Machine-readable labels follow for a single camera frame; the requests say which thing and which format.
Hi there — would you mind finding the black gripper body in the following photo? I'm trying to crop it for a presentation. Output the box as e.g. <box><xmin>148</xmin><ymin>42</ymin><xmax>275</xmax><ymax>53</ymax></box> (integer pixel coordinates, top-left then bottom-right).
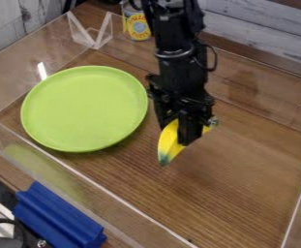
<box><xmin>147</xmin><ymin>41</ymin><xmax>218</xmax><ymax>111</ymax></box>

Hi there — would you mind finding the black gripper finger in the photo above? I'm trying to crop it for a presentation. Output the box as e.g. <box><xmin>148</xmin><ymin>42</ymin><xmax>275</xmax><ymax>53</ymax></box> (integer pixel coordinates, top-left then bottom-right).
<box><xmin>178</xmin><ymin>108</ymin><xmax>214</xmax><ymax>145</ymax></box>
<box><xmin>152</xmin><ymin>95</ymin><xmax>179</xmax><ymax>129</ymax></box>

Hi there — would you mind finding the yellow toy banana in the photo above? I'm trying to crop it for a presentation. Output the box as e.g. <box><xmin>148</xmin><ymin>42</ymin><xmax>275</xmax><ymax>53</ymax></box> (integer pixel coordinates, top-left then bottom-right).
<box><xmin>156</xmin><ymin>115</ymin><xmax>222</xmax><ymax>168</ymax></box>

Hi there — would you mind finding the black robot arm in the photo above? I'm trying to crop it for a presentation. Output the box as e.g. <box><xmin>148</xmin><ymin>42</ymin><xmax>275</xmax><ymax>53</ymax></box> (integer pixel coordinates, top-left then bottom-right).
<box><xmin>128</xmin><ymin>0</ymin><xmax>218</xmax><ymax>145</ymax></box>

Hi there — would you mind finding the green plastic plate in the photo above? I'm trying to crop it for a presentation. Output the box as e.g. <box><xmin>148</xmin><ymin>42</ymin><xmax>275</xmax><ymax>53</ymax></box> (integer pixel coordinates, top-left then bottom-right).
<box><xmin>22</xmin><ymin>66</ymin><xmax>148</xmax><ymax>153</ymax></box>

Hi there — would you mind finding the yellow labelled tin can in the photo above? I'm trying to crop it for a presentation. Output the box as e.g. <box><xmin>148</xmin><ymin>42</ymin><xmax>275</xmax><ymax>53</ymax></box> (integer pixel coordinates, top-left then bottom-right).
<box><xmin>122</xmin><ymin>0</ymin><xmax>151</xmax><ymax>42</ymax></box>

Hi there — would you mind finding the blue plastic clamp block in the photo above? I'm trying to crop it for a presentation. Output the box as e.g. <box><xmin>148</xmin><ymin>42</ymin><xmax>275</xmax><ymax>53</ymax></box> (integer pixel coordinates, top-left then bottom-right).
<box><xmin>14</xmin><ymin>181</ymin><xmax>108</xmax><ymax>248</ymax></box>

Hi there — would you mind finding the clear acrylic corner bracket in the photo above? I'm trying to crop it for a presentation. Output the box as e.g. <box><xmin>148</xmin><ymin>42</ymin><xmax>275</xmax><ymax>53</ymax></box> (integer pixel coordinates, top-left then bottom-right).
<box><xmin>67</xmin><ymin>12</ymin><xmax>112</xmax><ymax>50</ymax></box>

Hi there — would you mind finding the clear acrylic enclosure wall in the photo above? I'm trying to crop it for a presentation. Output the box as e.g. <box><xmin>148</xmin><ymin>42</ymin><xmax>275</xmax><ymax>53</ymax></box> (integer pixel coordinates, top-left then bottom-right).
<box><xmin>0</xmin><ymin>123</ymin><xmax>198</xmax><ymax>248</ymax></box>

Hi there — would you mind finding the black cable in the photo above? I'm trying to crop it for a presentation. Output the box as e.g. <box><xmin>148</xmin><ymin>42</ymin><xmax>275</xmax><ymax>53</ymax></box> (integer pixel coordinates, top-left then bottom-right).
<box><xmin>0</xmin><ymin>218</ymin><xmax>27</xmax><ymax>248</ymax></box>

